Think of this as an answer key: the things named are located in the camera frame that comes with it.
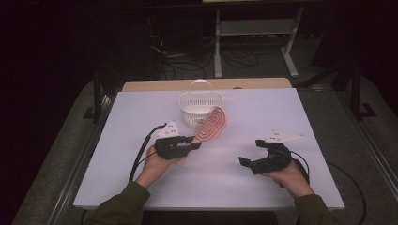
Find person's right hand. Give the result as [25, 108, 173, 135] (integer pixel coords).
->
[263, 159, 315, 200]

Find tangle of black floor cables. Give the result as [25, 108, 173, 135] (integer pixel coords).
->
[146, 31, 276, 81]

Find aluminium rail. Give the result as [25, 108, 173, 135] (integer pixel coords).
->
[46, 93, 118, 225]
[336, 90, 398, 191]

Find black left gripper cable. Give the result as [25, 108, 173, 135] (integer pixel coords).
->
[128, 122, 168, 183]

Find person's left hand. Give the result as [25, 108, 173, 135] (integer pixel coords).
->
[135, 144, 188, 190]

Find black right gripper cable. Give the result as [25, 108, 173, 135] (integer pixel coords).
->
[288, 150, 312, 186]

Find white foam board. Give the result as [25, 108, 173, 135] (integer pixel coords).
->
[72, 87, 345, 211]

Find pink hairbrush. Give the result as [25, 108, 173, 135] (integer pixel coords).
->
[191, 105, 229, 144]

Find wooden table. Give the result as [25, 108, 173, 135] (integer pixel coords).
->
[121, 77, 293, 93]

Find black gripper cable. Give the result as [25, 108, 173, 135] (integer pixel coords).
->
[128, 122, 168, 183]
[288, 150, 312, 186]

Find black metal stand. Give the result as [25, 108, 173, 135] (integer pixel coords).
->
[83, 69, 106, 124]
[331, 59, 377, 122]

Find white metal stand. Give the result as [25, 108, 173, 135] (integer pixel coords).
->
[213, 6, 305, 79]

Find white perforated plastic basket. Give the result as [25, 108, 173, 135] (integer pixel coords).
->
[177, 79, 224, 130]

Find long black floor cable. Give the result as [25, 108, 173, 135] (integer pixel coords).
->
[326, 161, 367, 225]

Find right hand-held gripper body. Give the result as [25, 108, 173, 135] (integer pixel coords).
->
[249, 128, 305, 176]

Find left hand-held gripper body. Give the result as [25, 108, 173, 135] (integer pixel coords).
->
[153, 120, 201, 161]

